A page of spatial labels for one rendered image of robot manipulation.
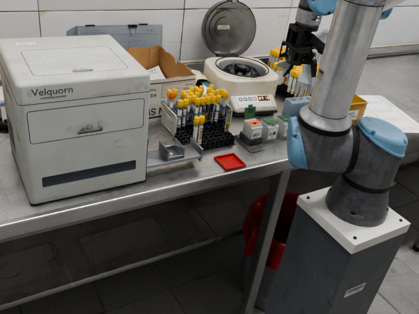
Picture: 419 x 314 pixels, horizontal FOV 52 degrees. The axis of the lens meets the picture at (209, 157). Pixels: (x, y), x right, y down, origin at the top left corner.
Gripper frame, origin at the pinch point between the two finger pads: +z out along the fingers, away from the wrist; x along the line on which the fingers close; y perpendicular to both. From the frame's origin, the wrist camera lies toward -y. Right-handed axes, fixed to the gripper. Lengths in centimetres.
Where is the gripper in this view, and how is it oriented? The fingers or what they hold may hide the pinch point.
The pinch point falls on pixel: (297, 85)
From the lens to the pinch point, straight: 143.5
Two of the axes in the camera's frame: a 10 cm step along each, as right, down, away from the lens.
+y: -9.0, 1.3, -4.1
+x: 4.1, 5.3, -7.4
